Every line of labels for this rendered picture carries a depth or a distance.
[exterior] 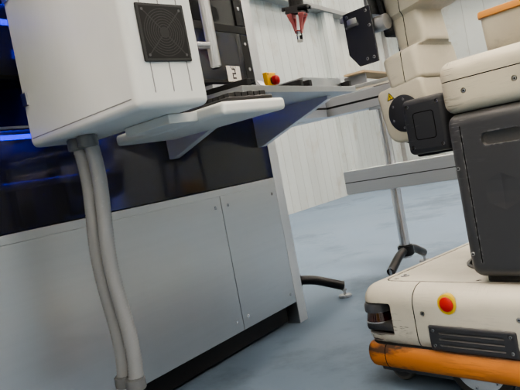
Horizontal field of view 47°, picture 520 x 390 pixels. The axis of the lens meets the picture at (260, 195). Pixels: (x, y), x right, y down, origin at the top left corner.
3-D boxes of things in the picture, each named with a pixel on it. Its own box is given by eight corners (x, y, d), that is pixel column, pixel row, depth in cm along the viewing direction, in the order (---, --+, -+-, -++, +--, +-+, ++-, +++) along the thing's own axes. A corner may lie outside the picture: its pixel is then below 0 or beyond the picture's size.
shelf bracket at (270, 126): (258, 147, 235) (251, 114, 235) (261, 146, 238) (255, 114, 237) (333, 131, 215) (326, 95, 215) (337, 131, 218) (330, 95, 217)
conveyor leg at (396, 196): (395, 259, 300) (368, 107, 297) (401, 255, 308) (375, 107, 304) (412, 258, 295) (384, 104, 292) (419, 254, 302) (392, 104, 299)
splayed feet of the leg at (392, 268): (382, 285, 284) (377, 256, 283) (419, 260, 324) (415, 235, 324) (398, 284, 279) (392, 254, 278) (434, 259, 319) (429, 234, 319)
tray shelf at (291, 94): (125, 125, 192) (124, 119, 192) (252, 118, 249) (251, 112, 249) (243, 92, 164) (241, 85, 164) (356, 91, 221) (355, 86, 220)
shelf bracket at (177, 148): (169, 159, 195) (162, 120, 194) (176, 159, 197) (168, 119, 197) (252, 141, 175) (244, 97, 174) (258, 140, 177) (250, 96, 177)
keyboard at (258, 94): (134, 132, 163) (131, 124, 162) (175, 128, 172) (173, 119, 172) (230, 101, 134) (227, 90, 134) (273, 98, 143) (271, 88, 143)
